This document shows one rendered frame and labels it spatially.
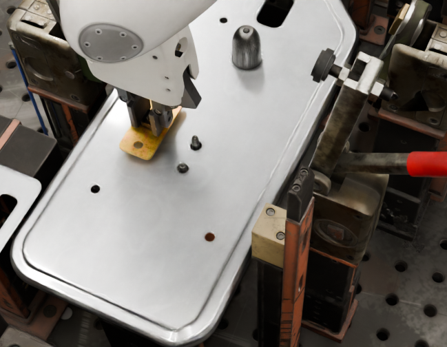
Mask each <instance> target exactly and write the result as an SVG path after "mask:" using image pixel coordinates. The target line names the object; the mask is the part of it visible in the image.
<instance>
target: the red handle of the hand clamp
mask: <svg viewBox="0 0 447 347"><path fill-rule="evenodd" d="M333 173H351V174H400V175H410V176H412V177H431V178H447V151H412V152H411V153H342V154H341V156H340V158H339V160H338V162H337V164H336V166H335V169H334V170H333Z"/></svg>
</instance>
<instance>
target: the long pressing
mask: <svg viewBox="0 0 447 347"><path fill-rule="evenodd" d="M266 2H267V0H217V2H215V4H213V5H212V6H211V7H210V8H209V9H208V10H206V11H205V12H204V13H203V14H201V15H200V16H199V17H198V18H197V19H195V20H194V21H193V22H191V23H190V24H189V28H190V30H191V34H192V36H193V40H194V44H195V48H196V54H197V57H198V66H199V74H198V76H197V79H196V80H194V79H191V80H192V82H193V84H194V85H195V87H196V89H197V90H198V92H199V94H200V95H201V97H202V100H201V102H200V104H199V105H198V107H197V108H196V109H189V108H183V107H182V109H181V110H180V112H179V114H178V115H177V117H176V119H175V121H174V122H173V124H172V125H171V127H170V128H169V130H168V132H167V133H166V135H165V137H164V139H163V140H162V142H161V144H160V145H159V147H158V149H157V150H156V152H155V153H154V155H153V156H152V158H151V159H149V160H144V159H142V158H139V157H137V156H134V155H132V154H129V153H127V152H125V151H122V150H120V148H119V143H120V141H121V140H122V138H123V137H124V135H125V133H126V132H127V130H128V129H129V127H130V125H131V122H130V119H129V114H128V111H127V106H126V103H124V102H123V101H121V100H120V99H119V98H118V94H117V91H116V89H115V88H114V87H113V88H112V90H111V91H110V93H109V94H108V95H107V97H106V99H105V100H104V101H103V103H102V105H101V106H100V108H99V109H98V111H97V113H96V114H95V115H94V117H93V119H92V120H91V121H90V123H89V125H88V126H87V127H86V129H85V131H84V132H83V133H82V135H81V137H80V138H79V139H78V141H77V142H76V144H75V146H74V147H73V148H72V150H71V152H70V153H69V155H68V156H67V158H66V159H65V161H64V162H63V164H62V165H61V167H60V168H59V170H58V171H57V173H56V174H55V176H54V177H53V179H52V180H51V182H50V183H49V185H48V186H47V188H46V189H45V191H44V192H43V194H42V195H41V197H40V198H39V200H38V202H37V203H36V204H35V206H34V208H33V209H32V210H31V212H30V214H29V215H28V217H27V218H26V219H25V221H24V223H23V224H22V225H21V227H20V229H19V230H18V231H17V233H16V235H15V237H14V239H13V241H12V244H11V247H10V262H11V264H12V267H13V269H14V271H15V273H16V274H17V275H18V277H19V278H21V279H22V280H23V281H24V282H25V283H27V284H29V285H30V286H33V287H35V288H37V289H39V290H41V291H44V292H46V293H48V294H50V295H53V296H55V297H57V298H59V299H61V300H63V301H65V302H67V303H69V304H72V305H74V306H76V307H78V308H81V309H83V310H85V311H87V312H89V313H91V314H93V315H95V316H98V317H100V318H102V319H104V320H107V321H109V322H111V323H113V324H116V325H117V326H120V327H121V328H124V329H126V330H128V331H130V332H132V333H135V334H137V335H139V336H141V337H144V338H145V339H148V340H150V341H152V342H154V343H156V344H158V345H160V346H164V347H194V346H197V345H199V344H201V343H203V342H204V341H205V340H207V339H208V338H209V337H210V336H211V335H212V334H213V333H214V331H215V330H216V329H217V327H218V325H219V323H220V321H221V319H222V317H223V315H224V314H225V311H226V309H227V307H228V305H229V303H230V301H231V299H232V297H233V295H234V293H235V292H236V289H237V287H238V285H239V283H240V281H241V279H242V277H243V275H244V274H245V272H246V270H247V268H248V266H249V264H250V262H251V260H252V258H251V255H252V248H251V230H252V229H253V227H254V225H255V223H256V221H257V219H258V217H259V215H260V213H261V211H262V209H263V207H264V206H265V204H266V202H268V203H269V204H272V205H275V206H277V207H279V205H280V203H281V201H282V199H283V197H284V195H285V193H286V191H287V189H288V187H289V185H290V183H291V181H292V179H293V177H294V175H295V173H296V171H297V169H298V167H299V165H300V163H301V162H302V159H303V158H304V155H305V153H306V151H307V149H308V148H309V145H310V144H311V141H312V140H313V137H314V136H315V133H316V131H317V130H318V127H319V126H320V123H321V122H322V119H323V118H324V115H325V114H326V111H327V109H328V108H329V106H330V104H331V102H332V100H333V98H334V96H335V94H336V92H337V90H338V88H339V85H336V81H337V78H334V77H332V76H330V75H328V76H327V78H326V80H325V82H324V81H321V82H320V83H316V82H315V81H312V80H313V76H311V72H312V69H313V67H314V65H315V62H316V61H317V59H318V57H319V55H320V52H321V51H322V50H325V51H326V49H327V48H330V49H332V50H335V52H334V55H336V58H335V61H334V64H336V65H339V66H340V67H344V64H345V63H348V64H351V62H352V60H353V58H354V56H355V54H356V52H357V47H358V42H359V33H358V30H357V27H356V25H355V23H354V22H353V20H352V18H351V16H350V14H349V13H348V11H347V9H346V8H345V6H344V4H343V3H342V0H293V5H292V7H291V9H290V11H289V13H288V14H287V16H286V18H285V19H284V21H283V23H282V25H281V26H279V27H277V28H271V27H269V26H266V25H263V24H261V23H259V22H258V21H257V18H258V15H259V14H260V12H261V11H262V9H263V7H264V5H265V3H266ZM221 18H226V19H227V20H228V21H227V22H226V23H221V22H220V19H221ZM242 25H251V26H253V27H254V28H255V29H256V30H257V31H258V33H259V35H260V39H261V56H262V60H261V62H260V64H259V65H258V66H257V67H255V68H253V69H250V70H243V69H240V68H239V67H236V66H235V65H234V64H233V61H232V56H233V54H232V38H233V35H234V33H235V31H236V30H237V29H238V28H239V27H240V26H242ZM193 135H197V137H198V138H199V142H200V143H201V145H202V147H201V148H200V149H199V150H196V151H195V150H193V149H191V147H190V145H191V138H192V136H193ZM180 163H185V164H186V165H187V166H188V167H189V169H188V171H187V172H185V173H180V172H178V170H177V167H178V166H179V164H180ZM94 185H97V186H99V187H100V191H99V192H98V193H92V192H91V188H92V187H93V186H94ZM208 233H212V234H214V236H215V238H214V240H213V241H211V242H208V241H206V239H205V236H206V234H208Z"/></svg>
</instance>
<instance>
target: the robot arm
mask: <svg viewBox="0 0 447 347"><path fill-rule="evenodd" d="M215 2H217V0H60V18H61V27H62V29H63V33H64V36H65V38H66V40H67V42H68V43H69V45H70V47H71V48H72V49H73V50H74V51H75V52H76V53H77V54H79V55H81V56H82V57H83V58H85V59H86V60H87V64H88V67H89V69H90V71H91V72H92V74H93V75H94V76H95V77H96V78H98V79H100V80H102V81H104V82H106V83H109V84H110V85H111V86H112V87H114V88H115V89H116V91H117V94H118V98H119V99H120V100H121V101H123V102H124V103H126V106H127V111H128V114H129V119H130V122H131V126H132V127H134V128H139V126H140V125H141V119H142V117H143V116H144V114H145V112H146V111H147V110H148V109H151V104H150V100H151V103H152V109H151V110H150V112H149V121H150V125H151V129H152V133H153V135H154V136H157V137H159V136H160V134H161V132H162V131H163V129H164V127H165V128H168V127H169V126H170V124H171V122H172V120H173V117H174V116H173V111H172V110H173V109H176V108H178V106H181V107H183V108H189V109H196V108H197V107H198V105H199V104H200V102H201V100H202V97H201V95H200V94H199V92H198V90H197V89H196V87H195V85H194V84H193V82H192V80H191V79H194V80H196V79H197V76H198V74H199V66H198V57H197V54H196V48H195V44H194V40H193V36H192V34H191V30H190V28H189V24H190V23H191V22H193V21H194V20H195V19H197V18H198V17H199V16H200V15H201V14H203V13H204V12H205V11H206V10H208V9H209V8H210V7H211V6H212V5H213V4H215Z"/></svg>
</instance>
